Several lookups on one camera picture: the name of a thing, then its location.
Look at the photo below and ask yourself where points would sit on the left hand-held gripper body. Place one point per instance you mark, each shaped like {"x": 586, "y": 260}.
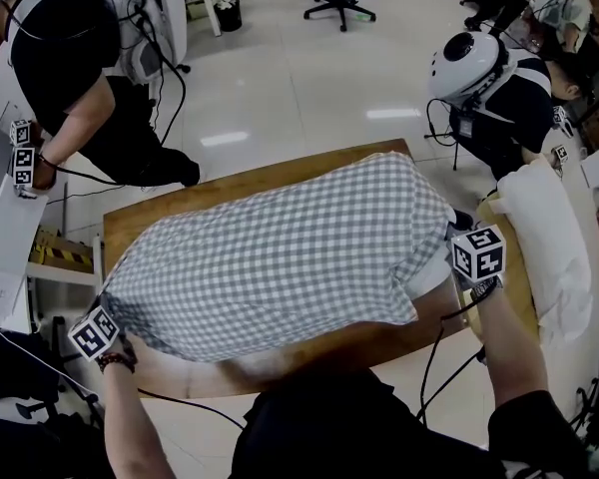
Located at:
{"x": 92, "y": 335}

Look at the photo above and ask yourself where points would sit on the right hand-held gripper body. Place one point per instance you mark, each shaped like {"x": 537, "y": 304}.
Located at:
{"x": 479, "y": 255}

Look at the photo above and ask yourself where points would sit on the white pillow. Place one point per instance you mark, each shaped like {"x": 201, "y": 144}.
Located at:
{"x": 544, "y": 237}
{"x": 429, "y": 277}

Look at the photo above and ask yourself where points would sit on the grey checked pillowcase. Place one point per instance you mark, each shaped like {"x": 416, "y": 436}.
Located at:
{"x": 279, "y": 257}

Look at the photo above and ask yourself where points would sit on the person's right forearm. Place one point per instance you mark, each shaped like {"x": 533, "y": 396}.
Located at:
{"x": 514, "y": 347}

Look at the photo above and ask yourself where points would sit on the person's left forearm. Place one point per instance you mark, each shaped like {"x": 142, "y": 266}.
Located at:
{"x": 130, "y": 417}

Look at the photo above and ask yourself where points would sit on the silver wristwatch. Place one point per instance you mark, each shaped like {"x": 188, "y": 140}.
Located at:
{"x": 486, "y": 290}

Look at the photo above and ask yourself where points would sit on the white side table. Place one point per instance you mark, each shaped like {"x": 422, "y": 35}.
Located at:
{"x": 65, "y": 275}

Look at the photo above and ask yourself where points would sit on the yellow black striped box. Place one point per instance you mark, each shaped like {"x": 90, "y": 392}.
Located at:
{"x": 60, "y": 250}

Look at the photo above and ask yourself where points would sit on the black mesh chair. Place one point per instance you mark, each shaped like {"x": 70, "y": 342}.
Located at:
{"x": 15, "y": 417}

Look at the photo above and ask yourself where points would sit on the white humanoid machine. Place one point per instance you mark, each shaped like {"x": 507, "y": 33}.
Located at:
{"x": 514, "y": 113}

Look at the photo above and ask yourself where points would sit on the white round backpack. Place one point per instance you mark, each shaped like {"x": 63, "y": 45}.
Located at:
{"x": 464, "y": 68}

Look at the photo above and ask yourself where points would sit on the person's black clothing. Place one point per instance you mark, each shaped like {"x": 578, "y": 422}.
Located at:
{"x": 359, "y": 432}

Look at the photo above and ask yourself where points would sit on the black waste bin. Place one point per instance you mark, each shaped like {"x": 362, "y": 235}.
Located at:
{"x": 228, "y": 15}

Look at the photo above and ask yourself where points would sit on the grey backpack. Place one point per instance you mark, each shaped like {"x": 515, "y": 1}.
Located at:
{"x": 135, "y": 23}

